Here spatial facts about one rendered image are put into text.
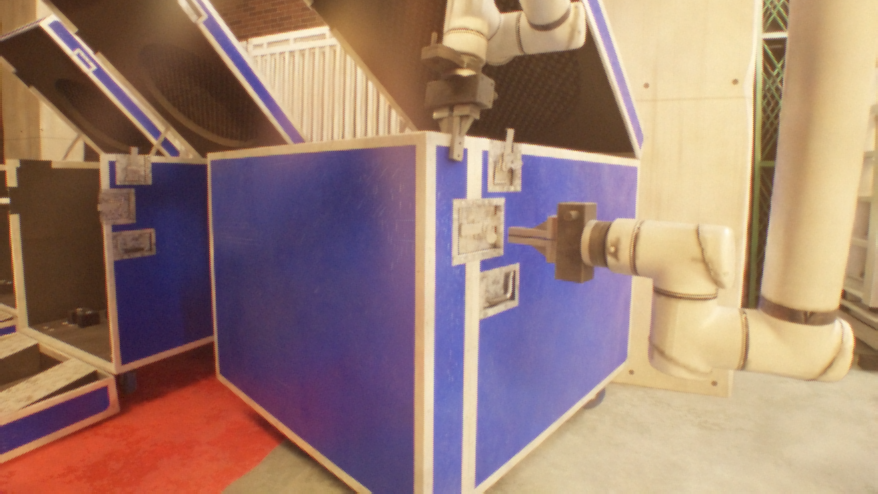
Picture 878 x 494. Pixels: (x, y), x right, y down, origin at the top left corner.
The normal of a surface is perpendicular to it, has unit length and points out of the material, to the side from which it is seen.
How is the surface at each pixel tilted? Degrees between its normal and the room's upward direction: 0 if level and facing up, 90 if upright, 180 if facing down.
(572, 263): 90
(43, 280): 90
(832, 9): 98
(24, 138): 90
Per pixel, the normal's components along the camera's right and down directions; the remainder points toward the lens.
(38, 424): 0.90, 0.05
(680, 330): -0.59, 0.07
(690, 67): -0.36, 0.07
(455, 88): -0.66, -0.11
